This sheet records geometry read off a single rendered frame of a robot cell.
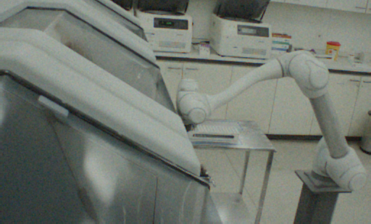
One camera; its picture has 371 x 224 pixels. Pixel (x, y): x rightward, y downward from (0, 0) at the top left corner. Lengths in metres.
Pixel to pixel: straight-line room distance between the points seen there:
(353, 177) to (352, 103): 2.98
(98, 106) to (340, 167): 1.67
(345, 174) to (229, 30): 2.52
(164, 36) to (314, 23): 1.99
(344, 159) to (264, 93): 2.53
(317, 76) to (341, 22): 3.66
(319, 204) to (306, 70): 0.89
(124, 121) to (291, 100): 4.11
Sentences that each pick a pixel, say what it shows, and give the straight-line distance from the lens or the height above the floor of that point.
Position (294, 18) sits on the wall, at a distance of 5.27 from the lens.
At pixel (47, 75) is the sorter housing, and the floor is 1.58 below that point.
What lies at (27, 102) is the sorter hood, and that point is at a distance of 0.66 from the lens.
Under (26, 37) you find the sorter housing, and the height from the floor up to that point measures 1.62.
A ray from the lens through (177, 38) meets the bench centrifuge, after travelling 4.29.
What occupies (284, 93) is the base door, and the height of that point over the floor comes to 0.55.
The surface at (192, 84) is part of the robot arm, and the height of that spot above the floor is 1.25.
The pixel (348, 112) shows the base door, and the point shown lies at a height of 0.38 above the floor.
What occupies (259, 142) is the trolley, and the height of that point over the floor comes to 0.82.
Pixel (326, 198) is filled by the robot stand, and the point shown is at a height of 0.63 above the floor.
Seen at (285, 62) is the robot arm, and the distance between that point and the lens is 2.10.
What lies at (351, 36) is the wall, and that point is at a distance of 5.67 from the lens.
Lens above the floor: 1.78
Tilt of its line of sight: 18 degrees down
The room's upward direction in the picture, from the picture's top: 6 degrees clockwise
